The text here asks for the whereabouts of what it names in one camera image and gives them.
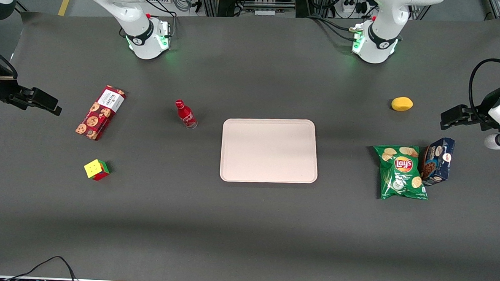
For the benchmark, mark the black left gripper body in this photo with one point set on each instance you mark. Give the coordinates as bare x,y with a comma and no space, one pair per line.
486,107

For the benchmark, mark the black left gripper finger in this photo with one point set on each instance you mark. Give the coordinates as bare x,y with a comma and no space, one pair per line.
459,124
456,113

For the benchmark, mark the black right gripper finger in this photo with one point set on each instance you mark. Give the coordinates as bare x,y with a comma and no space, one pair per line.
45,102
21,102

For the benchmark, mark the red coke bottle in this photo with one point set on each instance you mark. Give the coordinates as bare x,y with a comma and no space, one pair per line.
186,115

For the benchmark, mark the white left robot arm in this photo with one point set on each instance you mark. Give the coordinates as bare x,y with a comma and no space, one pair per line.
381,32

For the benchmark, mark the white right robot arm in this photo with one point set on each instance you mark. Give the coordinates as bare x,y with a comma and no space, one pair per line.
133,17

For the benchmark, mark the pale pink plastic tray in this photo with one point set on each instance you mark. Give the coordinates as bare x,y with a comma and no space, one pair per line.
269,150

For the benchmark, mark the blue cookie box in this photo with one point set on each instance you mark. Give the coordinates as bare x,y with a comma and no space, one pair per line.
438,161

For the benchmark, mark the yellow lemon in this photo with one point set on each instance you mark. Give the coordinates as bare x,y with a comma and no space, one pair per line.
402,104

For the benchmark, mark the red cookie box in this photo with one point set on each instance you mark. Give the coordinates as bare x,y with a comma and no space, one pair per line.
100,113

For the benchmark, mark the green Lay's chips bag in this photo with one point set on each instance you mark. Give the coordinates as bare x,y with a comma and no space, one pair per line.
401,173

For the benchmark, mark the colourful puzzle cube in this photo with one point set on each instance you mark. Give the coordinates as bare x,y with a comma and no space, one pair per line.
96,169

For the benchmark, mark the white power strip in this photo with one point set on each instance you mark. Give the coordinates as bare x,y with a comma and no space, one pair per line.
348,7

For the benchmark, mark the dark grey table mat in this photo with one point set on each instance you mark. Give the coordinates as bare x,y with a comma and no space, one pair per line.
246,225

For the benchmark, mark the aluminium frame rack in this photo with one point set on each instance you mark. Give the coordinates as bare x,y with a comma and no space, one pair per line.
247,1

